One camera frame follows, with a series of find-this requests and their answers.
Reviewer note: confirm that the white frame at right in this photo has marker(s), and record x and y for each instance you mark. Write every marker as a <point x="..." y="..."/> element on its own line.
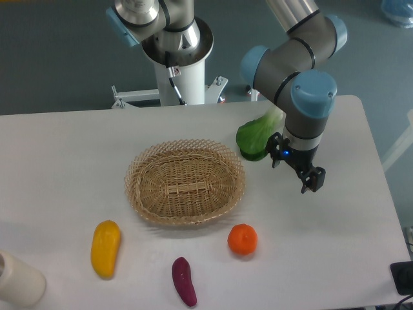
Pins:
<point x="398" y="147"/>

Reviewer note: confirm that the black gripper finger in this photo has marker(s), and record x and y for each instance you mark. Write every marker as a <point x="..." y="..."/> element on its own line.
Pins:
<point x="312" y="178"/>
<point x="277" y="148"/>

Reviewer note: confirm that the blue object top right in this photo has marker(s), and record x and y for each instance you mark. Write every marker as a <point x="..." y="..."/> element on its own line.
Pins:
<point x="398" y="11"/>

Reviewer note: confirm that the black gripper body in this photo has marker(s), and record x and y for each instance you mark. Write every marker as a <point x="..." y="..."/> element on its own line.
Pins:
<point x="299" y="160"/>

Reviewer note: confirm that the orange tangerine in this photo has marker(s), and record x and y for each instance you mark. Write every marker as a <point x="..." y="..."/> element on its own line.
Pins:
<point x="242" y="239"/>

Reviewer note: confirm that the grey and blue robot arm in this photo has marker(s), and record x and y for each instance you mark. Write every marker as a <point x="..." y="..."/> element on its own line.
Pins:
<point x="286" y="76"/>

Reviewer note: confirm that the woven wicker basket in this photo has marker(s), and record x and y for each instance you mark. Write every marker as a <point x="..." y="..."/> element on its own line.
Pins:
<point x="185" y="182"/>

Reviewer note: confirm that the yellow mango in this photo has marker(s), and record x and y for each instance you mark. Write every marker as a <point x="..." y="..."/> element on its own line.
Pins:
<point x="104" y="248"/>

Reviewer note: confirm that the purple sweet potato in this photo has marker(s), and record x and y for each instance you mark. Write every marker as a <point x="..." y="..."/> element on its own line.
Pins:
<point x="182" y="279"/>

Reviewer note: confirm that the black device at edge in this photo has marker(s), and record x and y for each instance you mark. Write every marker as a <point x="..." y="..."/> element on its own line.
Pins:
<point x="402" y="277"/>

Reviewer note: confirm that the green bok choy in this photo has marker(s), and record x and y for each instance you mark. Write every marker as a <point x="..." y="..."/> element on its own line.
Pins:
<point x="252" y="137"/>

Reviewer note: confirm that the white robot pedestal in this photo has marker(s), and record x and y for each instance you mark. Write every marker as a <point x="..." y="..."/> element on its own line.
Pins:
<point x="179" y="64"/>

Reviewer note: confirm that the cream cylindrical bottle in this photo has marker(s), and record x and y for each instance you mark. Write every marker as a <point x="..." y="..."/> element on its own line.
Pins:
<point x="21" y="284"/>

